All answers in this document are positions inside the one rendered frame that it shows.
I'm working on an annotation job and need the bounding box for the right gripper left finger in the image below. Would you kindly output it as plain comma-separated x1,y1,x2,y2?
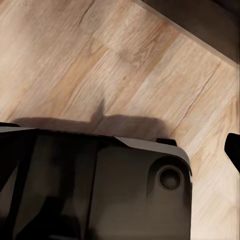
0,133,26,193

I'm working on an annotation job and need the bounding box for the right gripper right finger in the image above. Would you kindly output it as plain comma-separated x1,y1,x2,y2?
224,133,240,173

